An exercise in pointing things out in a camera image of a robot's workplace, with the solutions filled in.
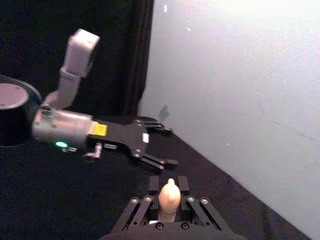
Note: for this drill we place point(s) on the small white plastic piece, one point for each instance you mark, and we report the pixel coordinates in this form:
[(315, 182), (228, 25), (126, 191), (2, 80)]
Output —
[(170, 197)]

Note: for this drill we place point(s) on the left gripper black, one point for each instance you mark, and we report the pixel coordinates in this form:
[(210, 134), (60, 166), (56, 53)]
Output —
[(122, 133)]

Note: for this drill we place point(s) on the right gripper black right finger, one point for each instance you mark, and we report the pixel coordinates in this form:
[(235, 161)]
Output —
[(200, 212)]

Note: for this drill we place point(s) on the black table cloth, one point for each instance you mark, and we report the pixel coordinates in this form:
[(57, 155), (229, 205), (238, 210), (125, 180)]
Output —
[(50, 200)]

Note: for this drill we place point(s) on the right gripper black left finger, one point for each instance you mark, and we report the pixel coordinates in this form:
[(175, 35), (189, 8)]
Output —
[(140, 212)]

